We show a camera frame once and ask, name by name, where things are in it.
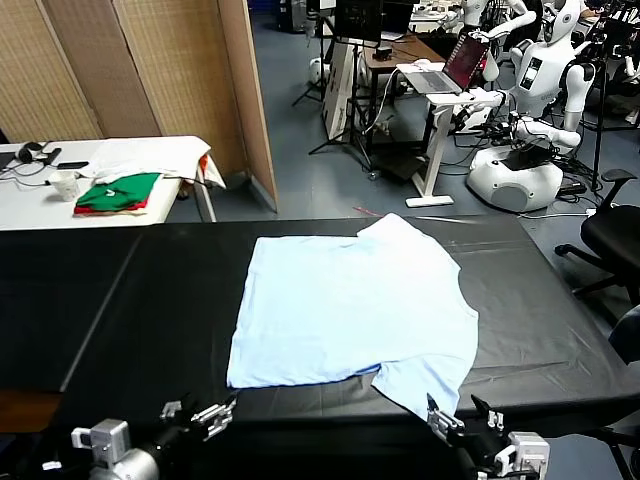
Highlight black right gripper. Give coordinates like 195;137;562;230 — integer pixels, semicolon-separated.
426;393;511;466

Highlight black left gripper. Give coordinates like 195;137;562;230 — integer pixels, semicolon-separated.
152;393;239;454

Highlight light blue t-shirt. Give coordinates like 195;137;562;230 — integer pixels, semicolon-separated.
226;212;480;420

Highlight dark blue fabric object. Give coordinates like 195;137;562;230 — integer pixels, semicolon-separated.
608;304;640;366

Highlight small black table cover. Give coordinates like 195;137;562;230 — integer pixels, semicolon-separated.
0;227;146;394

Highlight red folded shirt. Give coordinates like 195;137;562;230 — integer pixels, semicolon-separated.
73;197;151;216

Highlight green folded shirt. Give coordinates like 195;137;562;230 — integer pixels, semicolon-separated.
75;172;162;211

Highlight black office chair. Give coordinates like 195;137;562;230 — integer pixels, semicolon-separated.
554;168;640;321

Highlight white paper cup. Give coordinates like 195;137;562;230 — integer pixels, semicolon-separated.
48;170;80;202

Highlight white side table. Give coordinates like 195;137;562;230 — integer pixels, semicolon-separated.
0;135;226;231

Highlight white cloth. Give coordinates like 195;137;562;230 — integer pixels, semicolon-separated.
77;137;227;190

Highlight white standing desk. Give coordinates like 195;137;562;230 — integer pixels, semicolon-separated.
397;62;506;209

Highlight black headphones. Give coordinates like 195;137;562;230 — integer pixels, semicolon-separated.
18;141;46;164

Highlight wicker folding screen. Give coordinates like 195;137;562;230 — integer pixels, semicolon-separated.
0;0;280;214

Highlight white leaning board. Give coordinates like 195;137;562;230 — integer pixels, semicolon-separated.
321;39;361;142

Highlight silver open laptop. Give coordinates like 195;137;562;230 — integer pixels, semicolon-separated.
402;30;489;95

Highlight white round device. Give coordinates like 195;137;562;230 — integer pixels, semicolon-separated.
308;57;331;84

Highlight black tripod stand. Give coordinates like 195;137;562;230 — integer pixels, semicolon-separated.
308;42;379;174

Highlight brown wooden desk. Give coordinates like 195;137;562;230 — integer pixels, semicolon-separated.
363;35;449;151

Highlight white background humanoid robot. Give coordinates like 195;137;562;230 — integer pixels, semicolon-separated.
439;0;536;84

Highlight black monitor with dots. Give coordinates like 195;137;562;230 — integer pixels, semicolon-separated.
333;0;384;44

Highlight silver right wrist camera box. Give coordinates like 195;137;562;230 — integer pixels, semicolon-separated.
492;432;551;474

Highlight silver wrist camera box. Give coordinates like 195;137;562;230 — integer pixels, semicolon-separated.
70;419;131;469
492;432;551;474

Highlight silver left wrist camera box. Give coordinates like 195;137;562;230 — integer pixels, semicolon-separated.
70;419;131;469

